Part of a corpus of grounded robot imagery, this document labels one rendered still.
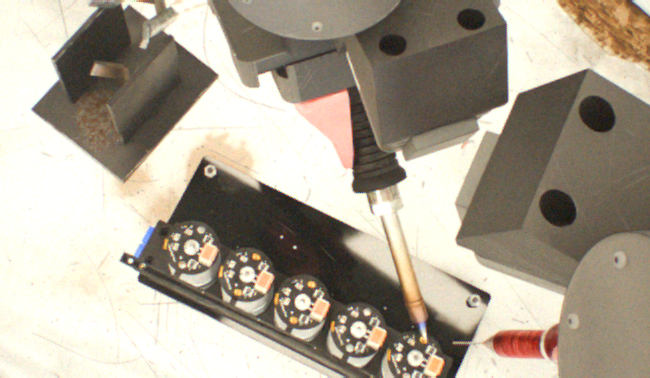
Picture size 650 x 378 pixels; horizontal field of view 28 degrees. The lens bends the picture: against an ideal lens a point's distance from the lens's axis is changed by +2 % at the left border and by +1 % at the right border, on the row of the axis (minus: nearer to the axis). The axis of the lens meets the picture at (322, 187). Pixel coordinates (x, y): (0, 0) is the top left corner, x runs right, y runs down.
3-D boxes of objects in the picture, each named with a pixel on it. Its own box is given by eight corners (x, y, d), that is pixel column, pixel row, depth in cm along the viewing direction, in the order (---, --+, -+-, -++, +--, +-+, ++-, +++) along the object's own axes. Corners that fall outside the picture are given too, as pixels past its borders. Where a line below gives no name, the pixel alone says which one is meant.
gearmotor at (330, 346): (339, 311, 63) (346, 293, 58) (384, 333, 63) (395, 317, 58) (317, 356, 62) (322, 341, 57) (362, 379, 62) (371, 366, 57)
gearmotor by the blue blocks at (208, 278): (186, 236, 64) (180, 211, 59) (230, 257, 63) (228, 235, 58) (162, 279, 63) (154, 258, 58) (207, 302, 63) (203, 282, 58)
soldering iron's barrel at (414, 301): (430, 311, 58) (391, 178, 57) (440, 320, 57) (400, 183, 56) (400, 321, 58) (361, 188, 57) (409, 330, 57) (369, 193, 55)
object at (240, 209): (137, 284, 64) (135, 279, 63) (205, 160, 66) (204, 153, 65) (429, 430, 63) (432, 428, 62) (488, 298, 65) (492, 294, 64)
